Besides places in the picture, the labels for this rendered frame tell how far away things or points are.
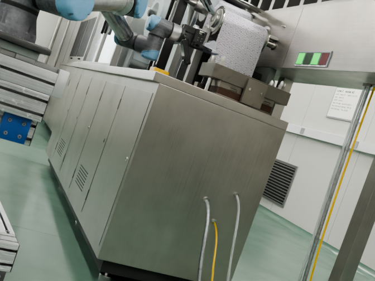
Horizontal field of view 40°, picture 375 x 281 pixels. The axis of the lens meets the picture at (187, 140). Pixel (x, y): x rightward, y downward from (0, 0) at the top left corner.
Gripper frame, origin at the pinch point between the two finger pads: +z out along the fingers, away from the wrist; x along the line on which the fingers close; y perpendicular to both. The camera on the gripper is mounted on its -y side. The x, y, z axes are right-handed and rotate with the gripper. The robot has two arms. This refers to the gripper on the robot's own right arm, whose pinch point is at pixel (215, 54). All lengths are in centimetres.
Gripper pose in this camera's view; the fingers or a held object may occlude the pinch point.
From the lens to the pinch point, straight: 247.7
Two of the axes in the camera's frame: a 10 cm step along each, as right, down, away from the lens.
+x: -3.4, -1.6, 9.3
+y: 3.4, -9.4, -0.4
